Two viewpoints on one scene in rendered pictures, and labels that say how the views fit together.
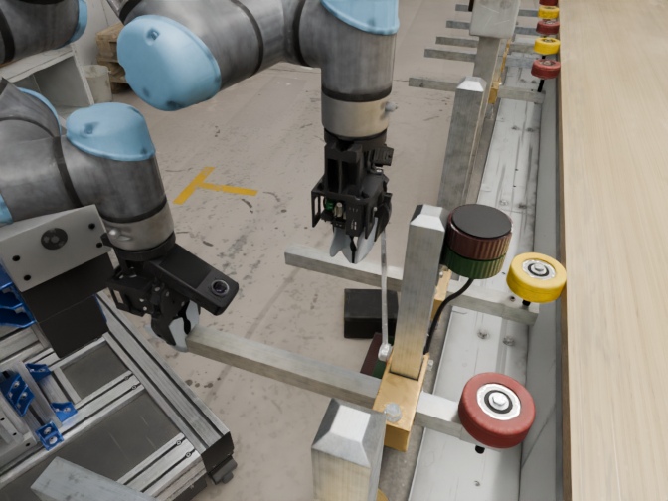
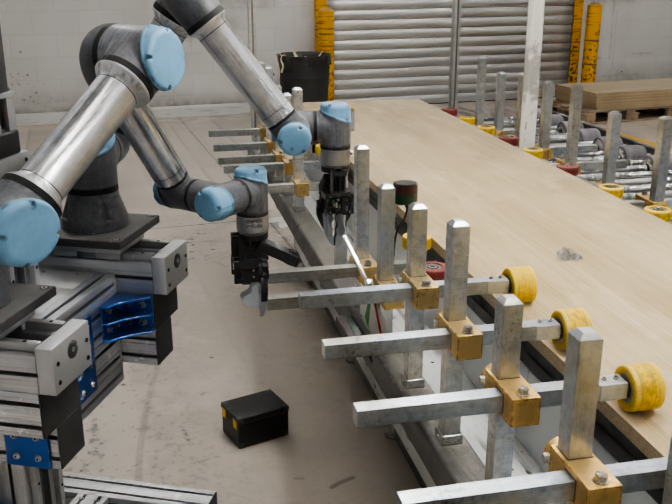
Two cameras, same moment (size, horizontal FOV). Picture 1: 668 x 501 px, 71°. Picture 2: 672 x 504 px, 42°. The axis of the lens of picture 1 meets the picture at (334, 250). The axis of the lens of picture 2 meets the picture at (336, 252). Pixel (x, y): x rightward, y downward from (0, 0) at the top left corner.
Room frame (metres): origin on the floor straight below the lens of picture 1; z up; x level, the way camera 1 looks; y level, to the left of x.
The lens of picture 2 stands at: (-1.30, 1.11, 1.63)
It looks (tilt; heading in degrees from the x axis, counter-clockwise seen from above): 19 degrees down; 328
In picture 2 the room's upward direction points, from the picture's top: straight up
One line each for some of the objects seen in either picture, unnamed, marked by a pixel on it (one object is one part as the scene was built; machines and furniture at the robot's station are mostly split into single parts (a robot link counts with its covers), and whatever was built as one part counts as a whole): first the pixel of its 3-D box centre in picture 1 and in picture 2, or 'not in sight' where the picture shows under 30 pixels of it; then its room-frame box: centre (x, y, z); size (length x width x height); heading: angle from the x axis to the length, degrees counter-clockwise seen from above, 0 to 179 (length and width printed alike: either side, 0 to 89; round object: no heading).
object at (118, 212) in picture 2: not in sight; (94, 204); (0.66, 0.53, 1.09); 0.15 x 0.15 x 0.10
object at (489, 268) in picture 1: (473, 250); (405, 197); (0.36, -0.14, 1.08); 0.06 x 0.06 x 0.02
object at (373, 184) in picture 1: (351, 177); (336, 189); (0.49, -0.02, 1.08); 0.09 x 0.08 x 0.12; 160
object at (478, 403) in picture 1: (488, 425); (432, 286); (0.30, -0.19, 0.85); 0.08 x 0.08 x 0.11
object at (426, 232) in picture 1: (407, 363); (385, 276); (0.38, -0.09, 0.87); 0.04 x 0.04 x 0.48; 70
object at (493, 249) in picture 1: (478, 231); (405, 187); (0.36, -0.14, 1.10); 0.06 x 0.06 x 0.02
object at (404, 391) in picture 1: (403, 391); (388, 290); (0.36, -0.09, 0.85); 0.14 x 0.06 x 0.05; 160
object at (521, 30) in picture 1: (495, 28); (261, 146); (2.24, -0.72, 0.81); 0.44 x 0.03 x 0.04; 70
